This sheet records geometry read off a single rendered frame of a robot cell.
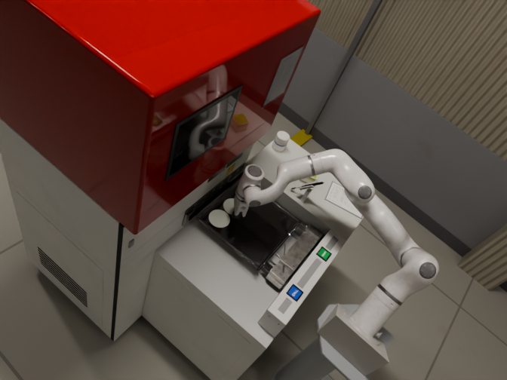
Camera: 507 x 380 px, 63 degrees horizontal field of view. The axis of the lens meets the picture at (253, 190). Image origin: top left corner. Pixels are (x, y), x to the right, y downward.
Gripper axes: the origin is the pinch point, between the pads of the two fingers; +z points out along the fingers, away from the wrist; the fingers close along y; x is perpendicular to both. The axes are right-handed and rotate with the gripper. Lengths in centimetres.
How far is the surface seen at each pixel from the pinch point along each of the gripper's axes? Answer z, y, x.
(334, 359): 11, -61, -42
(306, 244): 4.5, -9.9, -35.9
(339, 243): -3, -13, -49
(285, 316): -4, -49, -17
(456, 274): 93, 29, -210
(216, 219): 2.6, -1.6, 8.6
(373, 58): -4, 156, -116
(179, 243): 10.5, -11.2, 24.0
